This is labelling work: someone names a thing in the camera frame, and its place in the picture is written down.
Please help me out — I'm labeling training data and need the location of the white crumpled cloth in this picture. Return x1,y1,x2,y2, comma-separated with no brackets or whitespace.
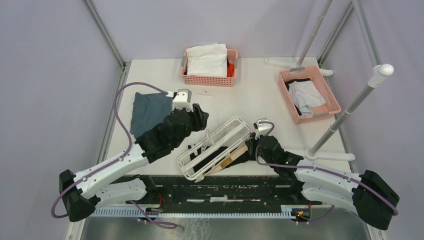
186,43,228,77

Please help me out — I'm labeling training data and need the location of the folded blue-grey cloth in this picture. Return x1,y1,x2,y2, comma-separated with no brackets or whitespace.
130,92,173,139

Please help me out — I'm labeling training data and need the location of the pink basket with white cloth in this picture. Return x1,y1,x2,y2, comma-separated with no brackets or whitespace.
179,49,239,87

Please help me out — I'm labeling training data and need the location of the black underwear beige waistband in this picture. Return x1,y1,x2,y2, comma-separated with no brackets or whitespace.
192,145,255,176

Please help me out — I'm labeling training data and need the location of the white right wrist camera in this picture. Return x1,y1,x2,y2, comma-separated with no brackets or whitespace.
253,118,273,138

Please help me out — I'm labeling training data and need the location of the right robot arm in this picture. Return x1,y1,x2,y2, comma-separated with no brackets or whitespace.
245,133,400,230

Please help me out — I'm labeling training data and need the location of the white clip hanger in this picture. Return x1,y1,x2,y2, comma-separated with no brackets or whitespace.
176,117,253,182

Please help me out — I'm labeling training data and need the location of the light grey underwear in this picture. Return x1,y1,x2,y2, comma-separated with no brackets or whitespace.
286,78,326,117

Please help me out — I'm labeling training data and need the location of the pink basket with underwear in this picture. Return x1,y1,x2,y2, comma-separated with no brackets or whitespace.
278,65,341,125

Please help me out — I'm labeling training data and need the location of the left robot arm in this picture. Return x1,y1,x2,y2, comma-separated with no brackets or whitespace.
58,103,210,222

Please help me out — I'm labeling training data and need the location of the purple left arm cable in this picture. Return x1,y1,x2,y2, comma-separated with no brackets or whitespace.
50,82,180,230

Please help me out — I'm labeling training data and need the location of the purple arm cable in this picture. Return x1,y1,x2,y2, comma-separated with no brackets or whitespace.
254,120,400,224
50,82,180,230

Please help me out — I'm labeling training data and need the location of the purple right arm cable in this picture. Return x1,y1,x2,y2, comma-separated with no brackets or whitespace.
254,120,400,224

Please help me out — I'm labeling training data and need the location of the metal drying rack stand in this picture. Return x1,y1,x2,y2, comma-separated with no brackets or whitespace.
264,0,394,162

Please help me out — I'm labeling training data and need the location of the small white loose clip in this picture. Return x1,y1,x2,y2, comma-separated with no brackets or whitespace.
198,90,213,97

